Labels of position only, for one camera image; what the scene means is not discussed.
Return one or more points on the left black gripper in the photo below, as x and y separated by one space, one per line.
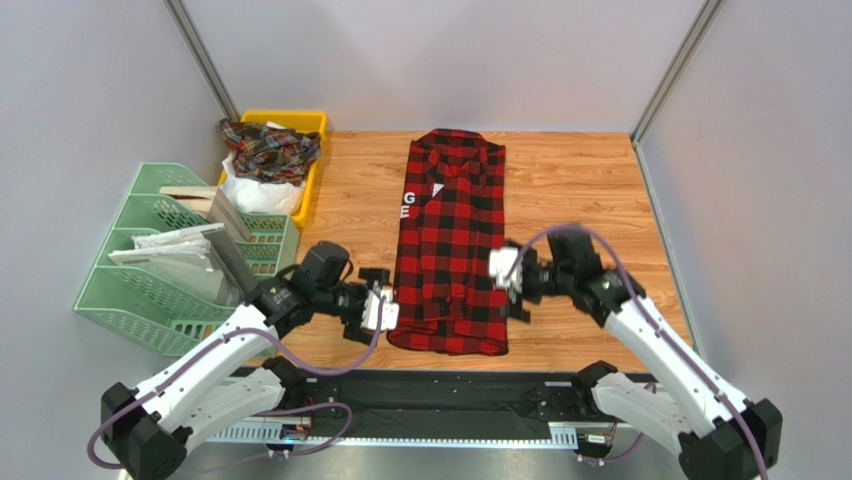
351 329

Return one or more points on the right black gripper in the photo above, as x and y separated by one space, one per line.
525 287

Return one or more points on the red black plaid shirt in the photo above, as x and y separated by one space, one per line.
451 218

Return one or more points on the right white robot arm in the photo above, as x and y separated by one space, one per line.
659 353

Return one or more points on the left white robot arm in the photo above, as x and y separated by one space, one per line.
242 369

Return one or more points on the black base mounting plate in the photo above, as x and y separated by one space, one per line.
452 405

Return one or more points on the white cloth in bin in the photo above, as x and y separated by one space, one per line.
255 197

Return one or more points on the papers in file rack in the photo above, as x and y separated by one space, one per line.
202 260

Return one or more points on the multicolour plaid shirt in bin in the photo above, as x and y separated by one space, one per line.
269 154

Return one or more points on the green plastic file rack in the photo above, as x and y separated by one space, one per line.
150 311

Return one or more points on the yellow plastic bin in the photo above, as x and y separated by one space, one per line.
302 121

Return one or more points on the brown book in rack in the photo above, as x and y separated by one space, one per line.
209 202

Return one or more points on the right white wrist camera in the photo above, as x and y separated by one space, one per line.
504 272

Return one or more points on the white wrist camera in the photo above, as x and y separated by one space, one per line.
380 310
504 272

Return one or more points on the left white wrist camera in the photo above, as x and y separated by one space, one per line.
380 310

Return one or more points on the aluminium rail frame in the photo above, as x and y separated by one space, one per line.
327 423

